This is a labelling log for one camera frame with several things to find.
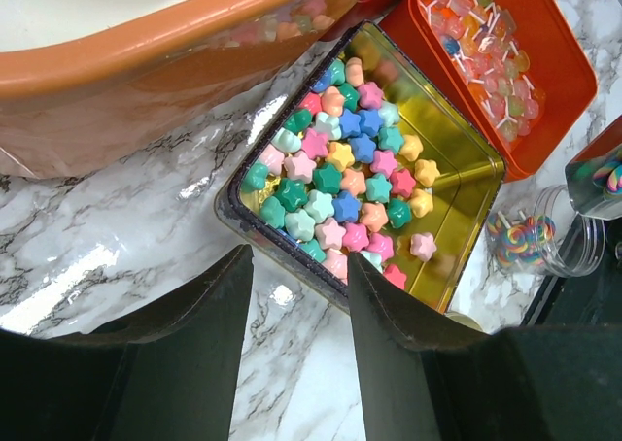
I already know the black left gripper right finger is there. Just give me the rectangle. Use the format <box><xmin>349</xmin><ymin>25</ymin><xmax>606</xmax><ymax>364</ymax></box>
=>
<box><xmin>348</xmin><ymin>254</ymin><xmax>621</xmax><ymax>440</ymax></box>

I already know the gold tin of star candies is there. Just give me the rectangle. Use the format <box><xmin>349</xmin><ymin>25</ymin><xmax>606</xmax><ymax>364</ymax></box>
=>
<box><xmin>216</xmin><ymin>22</ymin><xmax>505</xmax><ymax>312</ymax></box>

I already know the clear glass jar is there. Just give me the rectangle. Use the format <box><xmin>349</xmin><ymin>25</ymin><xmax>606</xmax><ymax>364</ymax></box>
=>
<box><xmin>485</xmin><ymin>185</ymin><xmax>605</xmax><ymax>278</ymax></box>

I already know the orange plastic bin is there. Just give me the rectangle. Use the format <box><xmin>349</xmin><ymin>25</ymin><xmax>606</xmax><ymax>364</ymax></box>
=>
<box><xmin>1</xmin><ymin>0</ymin><xmax>359</xmax><ymax>179</ymax></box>

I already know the steel candy scoop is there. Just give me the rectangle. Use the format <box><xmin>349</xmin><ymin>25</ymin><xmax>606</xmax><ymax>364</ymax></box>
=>
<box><xmin>565</xmin><ymin>117</ymin><xmax>621</xmax><ymax>221</ymax></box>

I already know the white plate in bin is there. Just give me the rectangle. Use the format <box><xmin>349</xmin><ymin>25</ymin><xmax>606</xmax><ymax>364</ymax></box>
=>
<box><xmin>1</xmin><ymin>0</ymin><xmax>187</xmax><ymax>52</ymax></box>

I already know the gold round jar lid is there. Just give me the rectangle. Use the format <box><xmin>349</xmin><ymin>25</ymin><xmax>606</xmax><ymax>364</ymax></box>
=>
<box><xmin>445</xmin><ymin>311</ymin><xmax>483</xmax><ymax>332</ymax></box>

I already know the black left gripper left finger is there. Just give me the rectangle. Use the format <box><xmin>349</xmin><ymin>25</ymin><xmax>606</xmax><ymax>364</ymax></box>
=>
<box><xmin>1</xmin><ymin>245</ymin><xmax>254</xmax><ymax>440</ymax></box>

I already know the orange tray of clear lollipops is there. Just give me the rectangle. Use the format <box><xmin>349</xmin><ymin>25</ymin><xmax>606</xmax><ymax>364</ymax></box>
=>
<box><xmin>381</xmin><ymin>0</ymin><xmax>597</xmax><ymax>181</ymax></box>

